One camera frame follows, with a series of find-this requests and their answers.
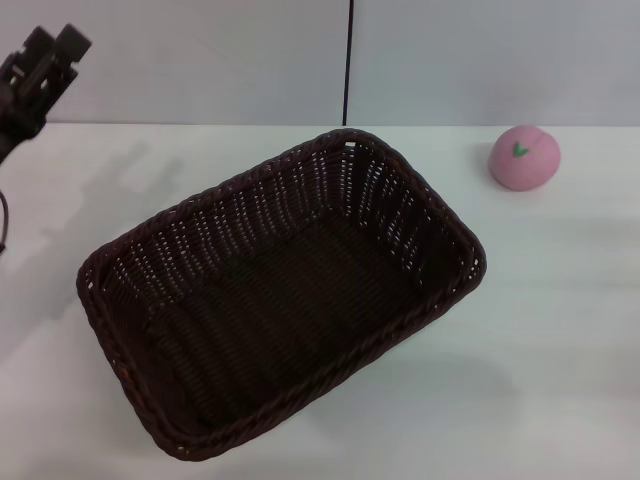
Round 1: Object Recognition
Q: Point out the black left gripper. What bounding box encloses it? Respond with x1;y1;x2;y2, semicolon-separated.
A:
0;22;94;164

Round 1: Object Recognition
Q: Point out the dark brown woven basket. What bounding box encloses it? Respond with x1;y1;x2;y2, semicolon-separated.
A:
75;127;488;463

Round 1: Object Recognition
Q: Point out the pink peach toy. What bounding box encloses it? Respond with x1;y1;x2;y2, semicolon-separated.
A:
487;124;563;192

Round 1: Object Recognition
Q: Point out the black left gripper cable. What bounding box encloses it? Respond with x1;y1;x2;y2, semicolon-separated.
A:
0;191;10;255

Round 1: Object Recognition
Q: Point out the black vertical wall strip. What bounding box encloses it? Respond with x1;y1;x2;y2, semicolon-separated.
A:
342;0;357;127

